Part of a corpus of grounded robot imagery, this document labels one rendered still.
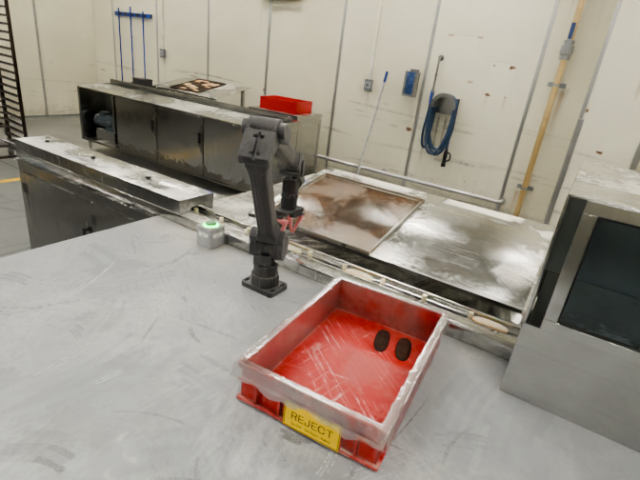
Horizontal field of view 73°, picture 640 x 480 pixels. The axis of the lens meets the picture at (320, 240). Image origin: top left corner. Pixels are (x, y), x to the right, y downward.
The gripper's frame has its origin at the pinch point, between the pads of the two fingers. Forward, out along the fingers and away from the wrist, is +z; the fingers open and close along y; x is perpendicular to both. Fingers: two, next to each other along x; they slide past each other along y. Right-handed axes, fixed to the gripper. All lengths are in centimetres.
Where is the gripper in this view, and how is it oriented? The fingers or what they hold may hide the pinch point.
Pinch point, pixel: (286, 232)
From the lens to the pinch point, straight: 152.5
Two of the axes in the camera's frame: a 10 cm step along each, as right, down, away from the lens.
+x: 8.4, 2.9, -4.6
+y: -5.3, 2.5, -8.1
